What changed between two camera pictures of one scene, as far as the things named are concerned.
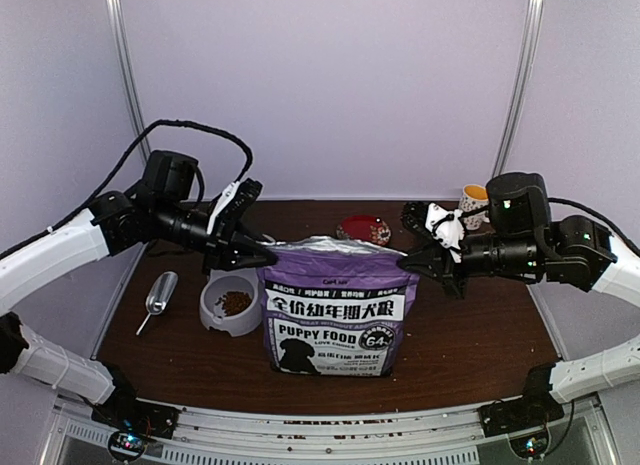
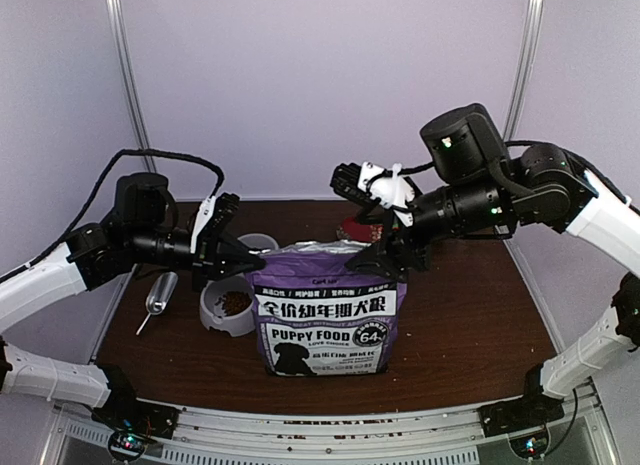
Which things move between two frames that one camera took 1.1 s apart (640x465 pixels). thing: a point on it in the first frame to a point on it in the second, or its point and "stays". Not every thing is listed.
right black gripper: [442, 260] to [395, 243]
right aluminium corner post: [521, 80] stays
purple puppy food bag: [335, 308] stays
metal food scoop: [160, 293] stays
